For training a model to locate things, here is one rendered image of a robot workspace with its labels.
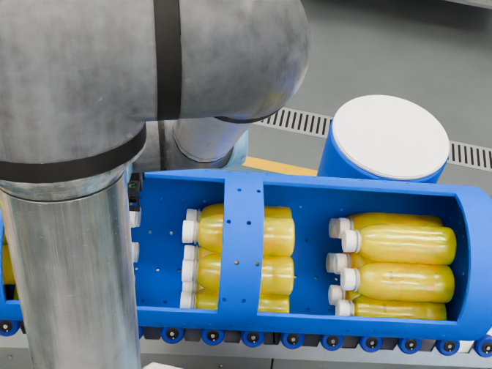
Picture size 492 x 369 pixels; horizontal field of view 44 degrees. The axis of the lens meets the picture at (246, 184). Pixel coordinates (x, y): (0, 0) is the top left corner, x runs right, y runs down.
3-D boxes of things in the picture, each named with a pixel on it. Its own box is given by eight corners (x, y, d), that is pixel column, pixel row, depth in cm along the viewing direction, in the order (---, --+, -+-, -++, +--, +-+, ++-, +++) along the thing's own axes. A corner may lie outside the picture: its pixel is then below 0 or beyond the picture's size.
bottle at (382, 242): (460, 258, 103) (358, 252, 102) (445, 270, 109) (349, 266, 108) (455, 220, 106) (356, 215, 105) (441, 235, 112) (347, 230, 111)
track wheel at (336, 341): (342, 328, 112) (340, 323, 114) (318, 333, 112) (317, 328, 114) (346, 349, 113) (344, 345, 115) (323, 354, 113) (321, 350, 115)
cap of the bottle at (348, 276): (350, 293, 108) (340, 293, 108) (349, 272, 110) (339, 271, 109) (356, 286, 104) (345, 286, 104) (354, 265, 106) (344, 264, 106)
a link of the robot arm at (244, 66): (364, -115, 34) (236, 100, 82) (170, -120, 32) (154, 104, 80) (386, 84, 33) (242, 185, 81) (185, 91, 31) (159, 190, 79)
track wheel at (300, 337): (302, 326, 112) (301, 321, 114) (279, 331, 112) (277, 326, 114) (307, 348, 113) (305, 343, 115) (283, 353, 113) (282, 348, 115)
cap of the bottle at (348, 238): (356, 247, 104) (346, 247, 104) (351, 255, 108) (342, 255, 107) (356, 226, 106) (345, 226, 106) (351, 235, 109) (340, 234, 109)
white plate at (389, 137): (312, 105, 146) (312, 109, 147) (368, 189, 130) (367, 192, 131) (410, 86, 154) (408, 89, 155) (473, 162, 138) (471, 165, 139)
